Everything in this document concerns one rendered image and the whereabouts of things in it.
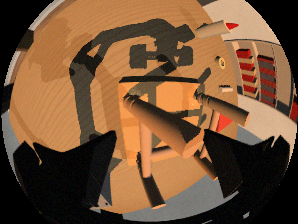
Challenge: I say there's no tan roll of tape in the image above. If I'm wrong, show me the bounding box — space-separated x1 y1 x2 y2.
215 57 225 69

